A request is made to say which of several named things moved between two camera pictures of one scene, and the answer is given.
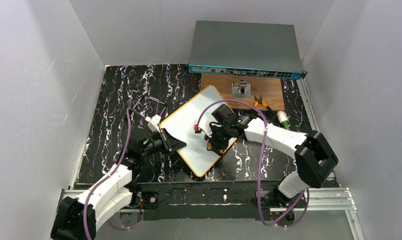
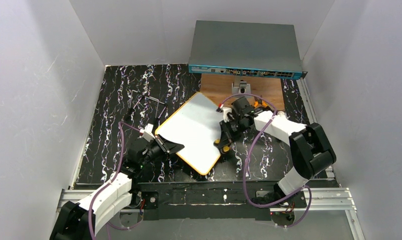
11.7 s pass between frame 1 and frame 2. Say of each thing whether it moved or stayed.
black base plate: stayed
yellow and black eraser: moved
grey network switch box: stayed
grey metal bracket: stayed
